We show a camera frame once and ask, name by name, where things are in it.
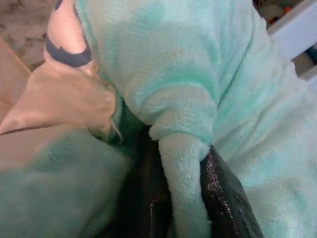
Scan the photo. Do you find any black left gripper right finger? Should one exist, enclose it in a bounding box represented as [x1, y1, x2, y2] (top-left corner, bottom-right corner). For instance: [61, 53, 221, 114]
[199, 145, 264, 238]

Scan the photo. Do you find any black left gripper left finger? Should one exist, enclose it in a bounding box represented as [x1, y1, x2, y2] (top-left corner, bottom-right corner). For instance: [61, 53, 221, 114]
[106, 125, 178, 238]

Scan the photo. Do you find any teal minky dot pillow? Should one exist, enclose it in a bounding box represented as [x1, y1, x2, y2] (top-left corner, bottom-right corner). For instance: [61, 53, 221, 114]
[0, 0, 317, 238]

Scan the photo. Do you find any white bed frame rail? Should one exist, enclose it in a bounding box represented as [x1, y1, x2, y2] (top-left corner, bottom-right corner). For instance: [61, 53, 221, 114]
[266, 0, 317, 81]

